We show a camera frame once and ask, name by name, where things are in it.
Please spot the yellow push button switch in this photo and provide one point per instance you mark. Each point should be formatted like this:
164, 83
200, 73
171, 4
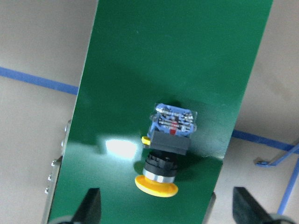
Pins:
168, 137

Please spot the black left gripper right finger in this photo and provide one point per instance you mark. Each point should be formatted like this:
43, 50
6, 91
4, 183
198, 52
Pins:
246, 210

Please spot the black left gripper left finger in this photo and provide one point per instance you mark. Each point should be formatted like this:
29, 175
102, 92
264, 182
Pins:
89, 211

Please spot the green conveyor belt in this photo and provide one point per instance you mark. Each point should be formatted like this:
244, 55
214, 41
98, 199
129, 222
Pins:
159, 97

